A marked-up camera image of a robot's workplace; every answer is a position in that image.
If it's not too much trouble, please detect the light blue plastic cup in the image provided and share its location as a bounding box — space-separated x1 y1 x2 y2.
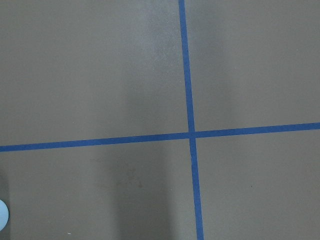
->
0 200 9 231

